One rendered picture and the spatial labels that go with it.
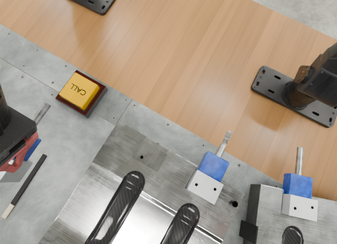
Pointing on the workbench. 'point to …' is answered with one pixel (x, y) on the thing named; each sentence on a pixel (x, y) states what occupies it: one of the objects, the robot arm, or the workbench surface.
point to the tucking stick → (23, 187)
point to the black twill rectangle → (248, 231)
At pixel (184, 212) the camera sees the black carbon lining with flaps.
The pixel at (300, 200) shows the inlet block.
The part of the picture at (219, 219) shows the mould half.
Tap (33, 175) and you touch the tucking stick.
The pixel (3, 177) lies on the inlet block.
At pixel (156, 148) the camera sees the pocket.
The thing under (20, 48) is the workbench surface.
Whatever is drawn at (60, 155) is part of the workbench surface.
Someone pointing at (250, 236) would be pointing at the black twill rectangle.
